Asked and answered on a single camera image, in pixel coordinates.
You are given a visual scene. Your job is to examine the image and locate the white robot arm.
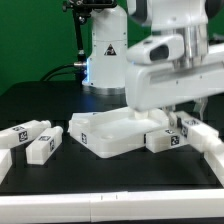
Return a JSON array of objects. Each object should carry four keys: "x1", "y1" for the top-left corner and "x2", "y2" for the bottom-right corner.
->
[{"x1": 125, "y1": 0, "x2": 224, "y2": 126}]

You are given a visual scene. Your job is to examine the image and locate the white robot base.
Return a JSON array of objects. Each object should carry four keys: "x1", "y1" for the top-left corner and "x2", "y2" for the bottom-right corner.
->
[{"x1": 82, "y1": 5, "x2": 128, "y2": 95}]

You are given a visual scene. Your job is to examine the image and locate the black cables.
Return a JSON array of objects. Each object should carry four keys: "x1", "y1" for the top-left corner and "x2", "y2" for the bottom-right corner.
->
[{"x1": 40, "y1": 63, "x2": 84, "y2": 82}]

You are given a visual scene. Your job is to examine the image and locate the white desk tabletop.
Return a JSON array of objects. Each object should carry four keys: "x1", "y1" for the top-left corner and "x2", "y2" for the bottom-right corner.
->
[{"x1": 68, "y1": 107, "x2": 169, "y2": 158}]

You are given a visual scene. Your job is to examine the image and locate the black camera stand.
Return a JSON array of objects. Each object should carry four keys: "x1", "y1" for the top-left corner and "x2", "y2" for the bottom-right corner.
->
[{"x1": 62, "y1": 0, "x2": 117, "y2": 81}]

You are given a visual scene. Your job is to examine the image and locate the white front rail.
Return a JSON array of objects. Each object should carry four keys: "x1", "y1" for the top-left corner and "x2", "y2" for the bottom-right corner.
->
[{"x1": 0, "y1": 189, "x2": 224, "y2": 224}]

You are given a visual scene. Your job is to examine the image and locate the white block left edge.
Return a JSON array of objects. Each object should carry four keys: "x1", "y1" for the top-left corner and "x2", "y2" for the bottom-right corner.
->
[{"x1": 0, "y1": 149, "x2": 12, "y2": 184}]

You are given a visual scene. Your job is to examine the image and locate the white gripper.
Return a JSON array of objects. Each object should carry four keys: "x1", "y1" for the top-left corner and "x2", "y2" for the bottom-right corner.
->
[{"x1": 124, "y1": 44, "x2": 224, "y2": 131}]

